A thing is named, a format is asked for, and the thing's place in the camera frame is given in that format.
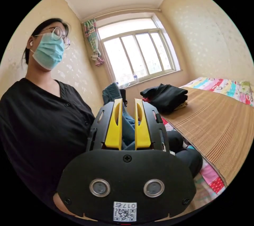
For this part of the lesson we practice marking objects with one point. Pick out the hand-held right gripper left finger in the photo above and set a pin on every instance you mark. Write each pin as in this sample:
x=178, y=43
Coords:
x=114, y=128

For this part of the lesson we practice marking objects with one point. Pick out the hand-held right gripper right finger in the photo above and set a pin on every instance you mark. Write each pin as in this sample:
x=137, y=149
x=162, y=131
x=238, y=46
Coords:
x=142, y=130

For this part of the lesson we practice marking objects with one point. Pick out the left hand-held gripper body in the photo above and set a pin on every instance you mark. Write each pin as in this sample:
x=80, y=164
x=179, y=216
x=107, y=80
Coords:
x=123, y=96

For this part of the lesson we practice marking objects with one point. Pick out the light blue jeans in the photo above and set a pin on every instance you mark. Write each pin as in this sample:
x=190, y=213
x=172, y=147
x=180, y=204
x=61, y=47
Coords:
x=128, y=128

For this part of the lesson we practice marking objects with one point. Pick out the person's right forearm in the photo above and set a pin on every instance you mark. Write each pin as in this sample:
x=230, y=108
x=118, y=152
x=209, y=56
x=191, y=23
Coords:
x=58, y=203

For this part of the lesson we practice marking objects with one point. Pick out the pile of clothes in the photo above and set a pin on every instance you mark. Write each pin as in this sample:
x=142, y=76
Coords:
x=166, y=96

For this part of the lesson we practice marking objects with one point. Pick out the window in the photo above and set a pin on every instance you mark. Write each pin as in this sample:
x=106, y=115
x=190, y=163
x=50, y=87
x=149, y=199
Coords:
x=137, y=55

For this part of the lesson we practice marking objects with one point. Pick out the checked pastel curtain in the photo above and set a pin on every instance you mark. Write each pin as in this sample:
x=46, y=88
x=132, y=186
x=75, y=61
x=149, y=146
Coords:
x=91, y=35

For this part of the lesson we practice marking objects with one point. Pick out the person's body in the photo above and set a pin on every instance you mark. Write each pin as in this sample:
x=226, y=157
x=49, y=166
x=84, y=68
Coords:
x=39, y=122

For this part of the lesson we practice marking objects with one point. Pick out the bed with woven mat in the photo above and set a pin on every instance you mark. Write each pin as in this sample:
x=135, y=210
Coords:
x=218, y=124

